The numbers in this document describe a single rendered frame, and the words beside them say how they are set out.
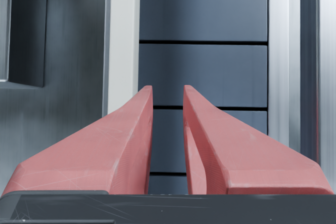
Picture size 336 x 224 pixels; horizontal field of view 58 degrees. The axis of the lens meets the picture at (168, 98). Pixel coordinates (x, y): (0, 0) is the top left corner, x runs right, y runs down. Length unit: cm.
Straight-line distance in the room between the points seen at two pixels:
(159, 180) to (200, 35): 9
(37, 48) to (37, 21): 2
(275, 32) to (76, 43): 14
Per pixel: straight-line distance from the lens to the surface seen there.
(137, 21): 16
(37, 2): 24
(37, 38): 24
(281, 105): 19
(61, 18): 25
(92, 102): 23
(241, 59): 18
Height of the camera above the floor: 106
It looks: 87 degrees down
